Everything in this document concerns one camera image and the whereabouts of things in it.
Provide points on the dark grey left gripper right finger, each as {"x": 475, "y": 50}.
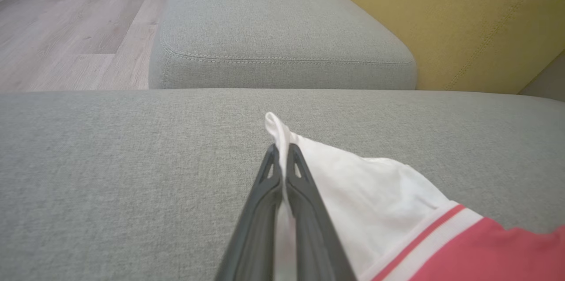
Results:
{"x": 311, "y": 228}

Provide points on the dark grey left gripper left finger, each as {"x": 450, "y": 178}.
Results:
{"x": 256, "y": 219}

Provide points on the red jersey with white panel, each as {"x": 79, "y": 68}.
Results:
{"x": 375, "y": 201}

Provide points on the large grey sofa chaise cushion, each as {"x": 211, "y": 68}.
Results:
{"x": 110, "y": 184}

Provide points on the grey sofa seat cushion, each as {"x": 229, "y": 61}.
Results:
{"x": 273, "y": 20}

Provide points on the yellow sofa backrest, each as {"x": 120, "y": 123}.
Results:
{"x": 463, "y": 16}

